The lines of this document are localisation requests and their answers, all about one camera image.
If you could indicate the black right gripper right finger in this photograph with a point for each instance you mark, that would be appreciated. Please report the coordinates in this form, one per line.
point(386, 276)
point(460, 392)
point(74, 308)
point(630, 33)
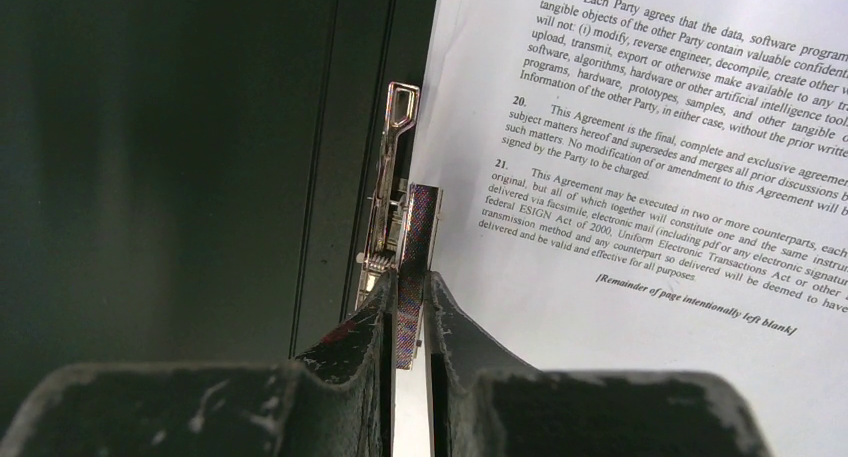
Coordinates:
point(486, 401)

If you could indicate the teal folder black inside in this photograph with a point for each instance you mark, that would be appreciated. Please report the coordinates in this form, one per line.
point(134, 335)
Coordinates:
point(187, 180)

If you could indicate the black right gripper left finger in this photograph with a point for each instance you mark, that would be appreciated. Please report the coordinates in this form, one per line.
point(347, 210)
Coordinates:
point(334, 399)

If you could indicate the white printed paper stack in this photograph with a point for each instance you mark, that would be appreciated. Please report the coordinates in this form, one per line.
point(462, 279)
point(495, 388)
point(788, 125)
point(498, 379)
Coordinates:
point(651, 184)

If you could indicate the metal folder clip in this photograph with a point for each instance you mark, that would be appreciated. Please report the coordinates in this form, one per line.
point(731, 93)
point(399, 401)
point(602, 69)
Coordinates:
point(388, 220)

